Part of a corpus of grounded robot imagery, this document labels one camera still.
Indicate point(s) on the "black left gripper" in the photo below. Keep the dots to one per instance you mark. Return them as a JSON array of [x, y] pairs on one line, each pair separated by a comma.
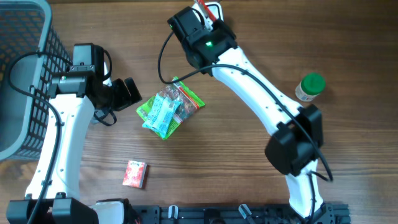
[[124, 98]]

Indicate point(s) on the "teal packet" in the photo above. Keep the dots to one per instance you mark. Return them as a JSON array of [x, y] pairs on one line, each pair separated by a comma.
[[161, 114]]

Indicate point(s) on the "red stick packet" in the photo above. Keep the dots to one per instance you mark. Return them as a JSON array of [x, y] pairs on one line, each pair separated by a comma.
[[206, 10]]

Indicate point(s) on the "green snack packet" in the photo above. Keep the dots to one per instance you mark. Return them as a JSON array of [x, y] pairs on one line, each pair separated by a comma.
[[189, 103]]

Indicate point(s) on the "pink tissue pack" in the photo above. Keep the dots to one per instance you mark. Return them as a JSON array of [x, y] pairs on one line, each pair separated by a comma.
[[135, 174]]

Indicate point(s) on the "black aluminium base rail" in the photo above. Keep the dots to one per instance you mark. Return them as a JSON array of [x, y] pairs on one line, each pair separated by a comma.
[[217, 214]]

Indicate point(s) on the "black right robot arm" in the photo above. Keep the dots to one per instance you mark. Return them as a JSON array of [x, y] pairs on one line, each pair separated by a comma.
[[296, 132]]

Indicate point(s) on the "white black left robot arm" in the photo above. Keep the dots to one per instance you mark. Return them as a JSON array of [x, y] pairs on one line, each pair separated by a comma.
[[74, 97]]

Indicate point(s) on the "green lid jar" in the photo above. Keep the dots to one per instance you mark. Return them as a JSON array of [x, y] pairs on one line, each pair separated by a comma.
[[310, 87]]

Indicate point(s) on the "grey plastic mesh basket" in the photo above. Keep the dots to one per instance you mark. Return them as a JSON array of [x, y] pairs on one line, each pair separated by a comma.
[[31, 52]]

